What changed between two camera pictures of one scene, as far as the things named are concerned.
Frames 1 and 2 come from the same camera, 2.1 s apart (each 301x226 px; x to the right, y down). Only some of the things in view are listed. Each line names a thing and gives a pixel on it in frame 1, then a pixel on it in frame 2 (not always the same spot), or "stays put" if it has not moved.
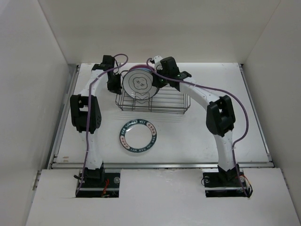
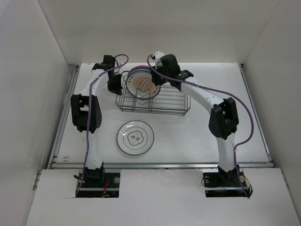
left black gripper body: [114, 84] stays put
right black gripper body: [160, 80] stays put
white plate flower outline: [138, 84] to [135, 137]
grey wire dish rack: [166, 100] stays put
